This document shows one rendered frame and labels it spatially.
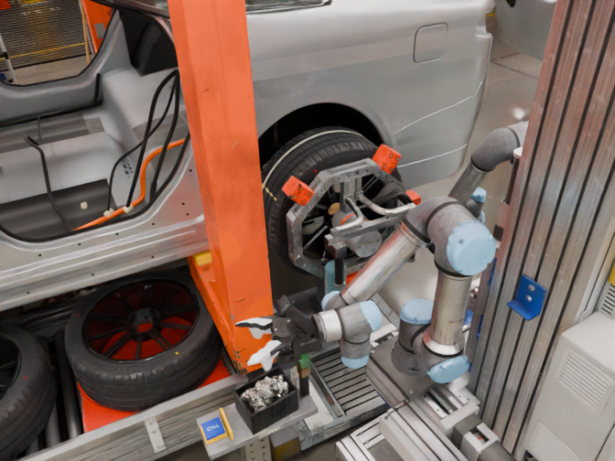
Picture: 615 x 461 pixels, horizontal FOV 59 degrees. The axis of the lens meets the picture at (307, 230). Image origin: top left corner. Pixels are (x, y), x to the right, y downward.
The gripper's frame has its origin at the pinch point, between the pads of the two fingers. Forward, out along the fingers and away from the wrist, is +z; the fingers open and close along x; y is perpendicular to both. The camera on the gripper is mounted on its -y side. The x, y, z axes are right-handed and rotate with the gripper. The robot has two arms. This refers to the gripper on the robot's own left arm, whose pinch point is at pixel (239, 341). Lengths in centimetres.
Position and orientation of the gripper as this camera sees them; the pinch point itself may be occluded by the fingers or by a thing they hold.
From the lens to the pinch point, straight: 132.4
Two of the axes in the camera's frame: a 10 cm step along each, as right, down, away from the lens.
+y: 0.7, 8.7, 4.8
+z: -9.5, 2.0, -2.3
